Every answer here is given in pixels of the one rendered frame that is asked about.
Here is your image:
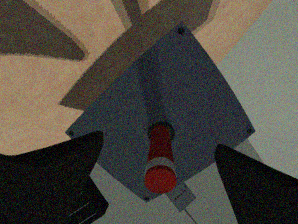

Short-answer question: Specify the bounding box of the dark red peg with grey band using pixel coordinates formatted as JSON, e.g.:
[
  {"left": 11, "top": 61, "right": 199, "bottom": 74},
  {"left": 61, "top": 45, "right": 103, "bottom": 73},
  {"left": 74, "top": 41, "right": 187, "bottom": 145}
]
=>
[{"left": 145, "top": 125, "right": 177, "bottom": 193}]

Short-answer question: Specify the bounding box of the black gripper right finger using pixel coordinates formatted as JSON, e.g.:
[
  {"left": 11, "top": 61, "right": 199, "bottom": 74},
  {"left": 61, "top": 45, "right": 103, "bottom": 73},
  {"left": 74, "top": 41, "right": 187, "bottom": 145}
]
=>
[{"left": 214, "top": 144, "right": 298, "bottom": 224}]

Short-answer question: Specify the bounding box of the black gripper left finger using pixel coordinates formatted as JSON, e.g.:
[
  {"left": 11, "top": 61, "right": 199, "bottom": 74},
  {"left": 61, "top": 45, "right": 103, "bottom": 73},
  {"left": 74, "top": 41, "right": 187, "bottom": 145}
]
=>
[{"left": 0, "top": 131, "right": 104, "bottom": 224}]

